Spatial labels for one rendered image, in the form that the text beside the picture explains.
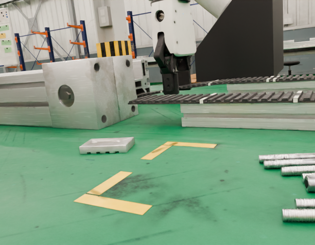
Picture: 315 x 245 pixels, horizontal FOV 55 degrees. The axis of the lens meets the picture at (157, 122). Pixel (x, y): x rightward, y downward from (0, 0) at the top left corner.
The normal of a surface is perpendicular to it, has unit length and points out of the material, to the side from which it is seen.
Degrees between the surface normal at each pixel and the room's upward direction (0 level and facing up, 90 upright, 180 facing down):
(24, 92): 90
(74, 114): 90
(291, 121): 90
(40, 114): 90
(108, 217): 0
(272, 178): 0
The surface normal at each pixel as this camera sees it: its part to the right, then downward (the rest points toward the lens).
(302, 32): -0.48, 0.23
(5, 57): -0.15, 0.22
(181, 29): 0.87, 0.02
